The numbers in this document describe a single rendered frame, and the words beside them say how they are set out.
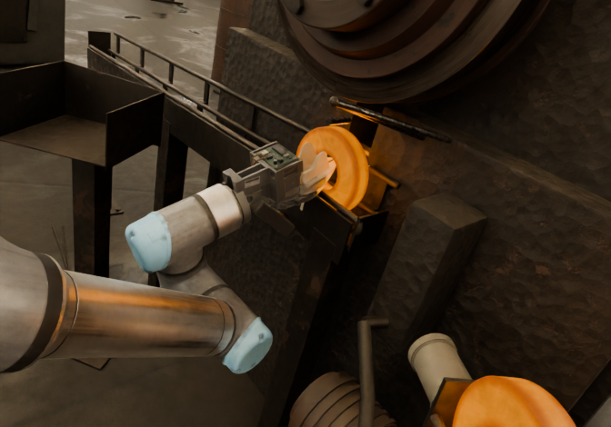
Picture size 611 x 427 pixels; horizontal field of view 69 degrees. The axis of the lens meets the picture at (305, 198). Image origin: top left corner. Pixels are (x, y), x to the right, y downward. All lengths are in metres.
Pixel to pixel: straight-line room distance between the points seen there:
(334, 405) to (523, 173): 0.41
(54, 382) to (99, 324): 0.92
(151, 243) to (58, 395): 0.77
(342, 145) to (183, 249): 0.31
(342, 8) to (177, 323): 0.42
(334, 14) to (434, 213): 0.29
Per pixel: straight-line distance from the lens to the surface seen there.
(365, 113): 0.61
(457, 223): 0.62
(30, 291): 0.39
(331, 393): 0.69
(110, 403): 1.30
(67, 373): 1.37
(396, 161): 0.77
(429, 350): 0.58
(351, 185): 0.74
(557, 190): 0.65
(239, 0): 3.55
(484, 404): 0.49
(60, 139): 1.11
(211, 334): 0.57
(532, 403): 0.44
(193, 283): 0.68
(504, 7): 0.57
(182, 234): 0.62
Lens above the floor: 1.05
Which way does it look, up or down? 28 degrees down
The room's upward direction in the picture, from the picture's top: 15 degrees clockwise
